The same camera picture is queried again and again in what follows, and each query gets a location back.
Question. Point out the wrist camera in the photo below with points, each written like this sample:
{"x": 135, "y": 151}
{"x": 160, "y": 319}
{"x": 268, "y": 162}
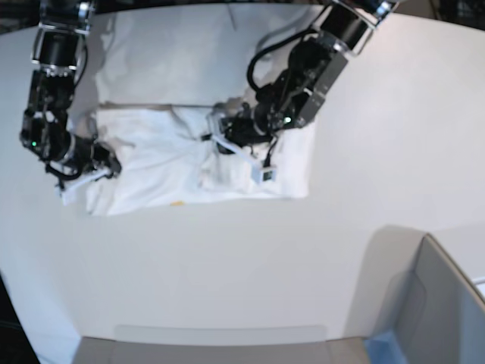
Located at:
{"x": 261, "y": 174}
{"x": 68, "y": 194}

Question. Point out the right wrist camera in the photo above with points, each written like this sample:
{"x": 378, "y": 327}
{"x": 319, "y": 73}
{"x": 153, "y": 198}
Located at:
{"x": 68, "y": 194}

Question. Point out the white printed t-shirt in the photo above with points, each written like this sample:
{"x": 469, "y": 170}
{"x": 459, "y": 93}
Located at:
{"x": 165, "y": 161}

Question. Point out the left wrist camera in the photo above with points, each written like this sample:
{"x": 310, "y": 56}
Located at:
{"x": 261, "y": 174}

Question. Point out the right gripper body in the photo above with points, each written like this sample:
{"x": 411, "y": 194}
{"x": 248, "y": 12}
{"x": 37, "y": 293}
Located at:
{"x": 81, "y": 157}

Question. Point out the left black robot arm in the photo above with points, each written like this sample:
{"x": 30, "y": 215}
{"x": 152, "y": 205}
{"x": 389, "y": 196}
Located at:
{"x": 319, "y": 54}

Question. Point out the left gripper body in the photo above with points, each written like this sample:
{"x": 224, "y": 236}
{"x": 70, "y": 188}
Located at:
{"x": 245, "y": 125}

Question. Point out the grey cardboard box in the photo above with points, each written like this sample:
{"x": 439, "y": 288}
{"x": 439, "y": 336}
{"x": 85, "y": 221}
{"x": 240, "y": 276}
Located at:
{"x": 413, "y": 304}

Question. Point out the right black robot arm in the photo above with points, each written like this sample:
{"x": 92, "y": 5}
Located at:
{"x": 60, "y": 56}

